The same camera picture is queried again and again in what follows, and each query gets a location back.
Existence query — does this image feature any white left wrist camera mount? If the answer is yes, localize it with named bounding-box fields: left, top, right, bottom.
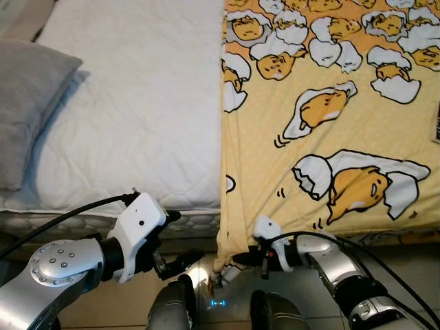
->
left=110, top=192, right=168, bottom=284

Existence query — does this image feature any grey pillow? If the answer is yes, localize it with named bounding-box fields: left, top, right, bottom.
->
left=0, top=39, right=83, bottom=192

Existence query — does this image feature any grey printed headboard cushion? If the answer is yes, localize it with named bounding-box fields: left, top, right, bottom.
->
left=0, top=0, right=56, bottom=42

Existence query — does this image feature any grey robot right leg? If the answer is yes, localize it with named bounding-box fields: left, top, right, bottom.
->
left=249, top=290, right=310, bottom=330

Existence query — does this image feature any yellow egg print blanket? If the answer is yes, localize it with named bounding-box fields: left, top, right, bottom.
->
left=213, top=0, right=440, bottom=272

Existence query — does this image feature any white quilted mattress cover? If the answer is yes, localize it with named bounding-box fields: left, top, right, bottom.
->
left=0, top=0, right=228, bottom=212

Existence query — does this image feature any dark cover book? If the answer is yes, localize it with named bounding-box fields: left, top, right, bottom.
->
left=432, top=103, right=440, bottom=144

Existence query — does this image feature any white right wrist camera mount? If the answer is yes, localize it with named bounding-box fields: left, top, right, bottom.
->
left=253, top=215, right=286, bottom=241

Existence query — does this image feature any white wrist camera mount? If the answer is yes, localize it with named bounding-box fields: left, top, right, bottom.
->
left=253, top=215, right=286, bottom=241
left=110, top=192, right=168, bottom=284

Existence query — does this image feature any grey patterned mattress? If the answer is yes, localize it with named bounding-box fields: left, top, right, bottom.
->
left=0, top=208, right=440, bottom=245

